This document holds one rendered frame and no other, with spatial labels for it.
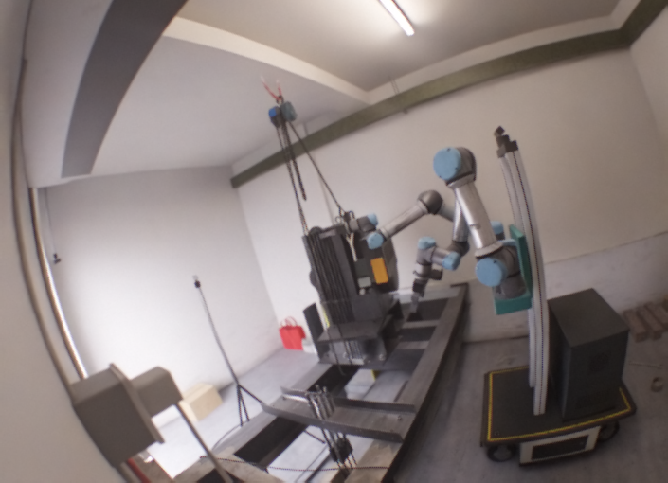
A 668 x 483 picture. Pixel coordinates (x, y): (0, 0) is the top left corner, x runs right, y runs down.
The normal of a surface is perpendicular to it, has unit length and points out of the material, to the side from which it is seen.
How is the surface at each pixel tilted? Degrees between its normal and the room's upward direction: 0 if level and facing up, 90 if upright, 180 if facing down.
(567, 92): 90
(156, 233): 90
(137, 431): 90
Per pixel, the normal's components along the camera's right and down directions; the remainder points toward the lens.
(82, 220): 0.81, -0.21
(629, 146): -0.52, 0.19
